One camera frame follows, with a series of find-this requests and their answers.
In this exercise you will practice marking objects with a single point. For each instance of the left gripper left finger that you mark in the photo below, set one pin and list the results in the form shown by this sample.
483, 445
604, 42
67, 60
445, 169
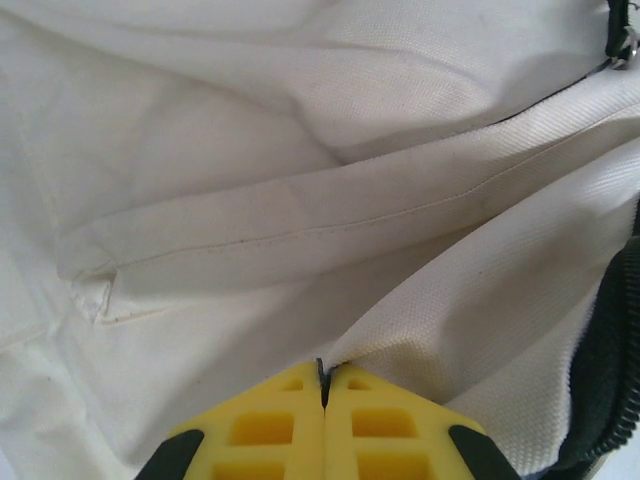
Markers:
270, 415

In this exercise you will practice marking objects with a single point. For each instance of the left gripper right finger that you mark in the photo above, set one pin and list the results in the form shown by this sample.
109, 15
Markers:
380, 415

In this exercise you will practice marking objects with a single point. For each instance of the cream canvas backpack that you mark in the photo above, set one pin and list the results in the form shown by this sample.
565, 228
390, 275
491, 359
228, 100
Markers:
250, 200

